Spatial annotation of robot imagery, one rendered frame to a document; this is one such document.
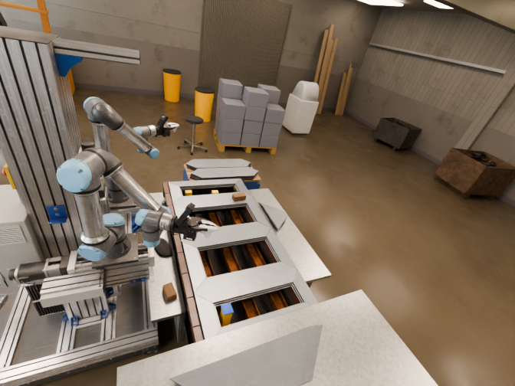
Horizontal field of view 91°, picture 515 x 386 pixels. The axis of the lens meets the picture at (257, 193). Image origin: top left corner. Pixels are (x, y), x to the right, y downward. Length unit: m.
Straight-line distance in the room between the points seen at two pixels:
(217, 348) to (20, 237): 1.13
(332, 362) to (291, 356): 0.20
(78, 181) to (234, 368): 0.96
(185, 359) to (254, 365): 0.29
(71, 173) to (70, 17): 7.06
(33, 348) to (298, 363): 1.77
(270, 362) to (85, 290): 0.99
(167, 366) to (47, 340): 1.31
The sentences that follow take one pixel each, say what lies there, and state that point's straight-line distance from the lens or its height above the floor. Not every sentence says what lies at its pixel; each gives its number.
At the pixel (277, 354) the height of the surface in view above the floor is 1.07.
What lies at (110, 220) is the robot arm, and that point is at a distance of 1.51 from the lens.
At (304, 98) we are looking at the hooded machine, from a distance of 6.75.
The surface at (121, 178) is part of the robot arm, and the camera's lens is 1.29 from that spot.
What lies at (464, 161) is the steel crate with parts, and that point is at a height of 0.70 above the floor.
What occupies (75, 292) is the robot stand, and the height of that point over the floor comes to 0.95.
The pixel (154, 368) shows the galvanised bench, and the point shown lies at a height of 1.05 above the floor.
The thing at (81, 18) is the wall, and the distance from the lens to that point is 8.07.
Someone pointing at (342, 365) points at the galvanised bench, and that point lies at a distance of 1.44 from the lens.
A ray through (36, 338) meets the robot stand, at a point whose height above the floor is 0.21.
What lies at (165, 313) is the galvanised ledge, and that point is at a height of 0.68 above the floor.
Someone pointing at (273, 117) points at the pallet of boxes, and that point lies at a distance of 5.18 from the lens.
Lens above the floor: 2.24
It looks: 33 degrees down
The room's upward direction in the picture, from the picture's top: 13 degrees clockwise
